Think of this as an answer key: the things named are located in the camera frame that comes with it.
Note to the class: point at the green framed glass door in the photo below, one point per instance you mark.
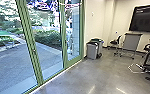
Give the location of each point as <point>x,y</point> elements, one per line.
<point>29,43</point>

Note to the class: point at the white outdoor pillar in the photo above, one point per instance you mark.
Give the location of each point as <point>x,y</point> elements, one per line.
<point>73,30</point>

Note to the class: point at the black swivel chair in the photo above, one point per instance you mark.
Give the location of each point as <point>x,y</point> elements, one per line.
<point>117,42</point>

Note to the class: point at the white light switch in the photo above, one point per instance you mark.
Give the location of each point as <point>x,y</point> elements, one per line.
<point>92,14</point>

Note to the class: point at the black wall screen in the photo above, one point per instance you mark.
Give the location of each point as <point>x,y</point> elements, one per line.
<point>145,17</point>

